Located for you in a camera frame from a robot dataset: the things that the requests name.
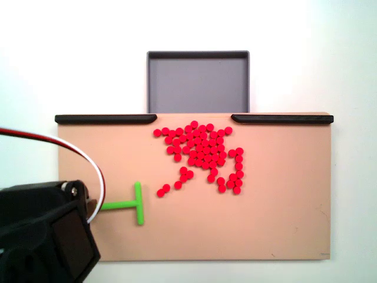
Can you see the green T-shaped pusher tool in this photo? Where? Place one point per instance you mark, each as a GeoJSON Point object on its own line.
{"type": "Point", "coordinates": [138, 206]}

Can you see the red cylinder granule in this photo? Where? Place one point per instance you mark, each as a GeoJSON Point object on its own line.
{"type": "Point", "coordinates": [197, 140]}
{"type": "Point", "coordinates": [186, 149]}
{"type": "Point", "coordinates": [183, 138]}
{"type": "Point", "coordinates": [195, 133]}
{"type": "Point", "coordinates": [232, 152]}
{"type": "Point", "coordinates": [209, 127]}
{"type": "Point", "coordinates": [190, 174]}
{"type": "Point", "coordinates": [238, 182]}
{"type": "Point", "coordinates": [166, 187]}
{"type": "Point", "coordinates": [212, 164]}
{"type": "Point", "coordinates": [177, 157]}
{"type": "Point", "coordinates": [213, 148]}
{"type": "Point", "coordinates": [214, 171]}
{"type": "Point", "coordinates": [165, 131]}
{"type": "Point", "coordinates": [220, 140]}
{"type": "Point", "coordinates": [176, 142]}
{"type": "Point", "coordinates": [190, 136]}
{"type": "Point", "coordinates": [221, 148]}
{"type": "Point", "coordinates": [172, 133]}
{"type": "Point", "coordinates": [207, 157]}
{"type": "Point", "coordinates": [157, 132]}
{"type": "Point", "coordinates": [215, 156]}
{"type": "Point", "coordinates": [168, 139]}
{"type": "Point", "coordinates": [223, 154]}
{"type": "Point", "coordinates": [179, 131]}
{"type": "Point", "coordinates": [193, 154]}
{"type": "Point", "coordinates": [233, 177]}
{"type": "Point", "coordinates": [228, 130]}
{"type": "Point", "coordinates": [236, 190]}
{"type": "Point", "coordinates": [205, 165]}
{"type": "Point", "coordinates": [178, 184]}
{"type": "Point", "coordinates": [194, 123]}
{"type": "Point", "coordinates": [206, 150]}
{"type": "Point", "coordinates": [206, 141]}
{"type": "Point", "coordinates": [221, 133]}
{"type": "Point", "coordinates": [188, 128]}
{"type": "Point", "coordinates": [200, 155]}
{"type": "Point", "coordinates": [199, 147]}
{"type": "Point", "coordinates": [202, 128]}
{"type": "Point", "coordinates": [230, 184]}
{"type": "Point", "coordinates": [177, 149]}
{"type": "Point", "coordinates": [239, 151]}
{"type": "Point", "coordinates": [191, 143]}
{"type": "Point", "coordinates": [170, 149]}
{"type": "Point", "coordinates": [221, 180]}
{"type": "Point", "coordinates": [183, 177]}
{"type": "Point", "coordinates": [238, 166]}
{"type": "Point", "coordinates": [221, 188]}
{"type": "Point", "coordinates": [191, 161]}
{"type": "Point", "coordinates": [238, 158]}
{"type": "Point", "coordinates": [220, 161]}
{"type": "Point", "coordinates": [212, 142]}
{"type": "Point", "coordinates": [183, 170]}
{"type": "Point", "coordinates": [203, 134]}
{"type": "Point", "coordinates": [198, 161]}
{"type": "Point", "coordinates": [240, 173]}
{"type": "Point", "coordinates": [161, 193]}
{"type": "Point", "coordinates": [211, 178]}
{"type": "Point", "coordinates": [213, 134]}

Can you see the grey shallow tray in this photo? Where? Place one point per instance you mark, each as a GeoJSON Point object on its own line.
{"type": "Point", "coordinates": [197, 85]}

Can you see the pink flat board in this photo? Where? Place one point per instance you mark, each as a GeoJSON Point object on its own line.
{"type": "Point", "coordinates": [265, 191]}

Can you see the black edge rail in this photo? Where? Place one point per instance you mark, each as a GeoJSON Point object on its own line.
{"type": "Point", "coordinates": [279, 119]}
{"type": "Point", "coordinates": [103, 119]}

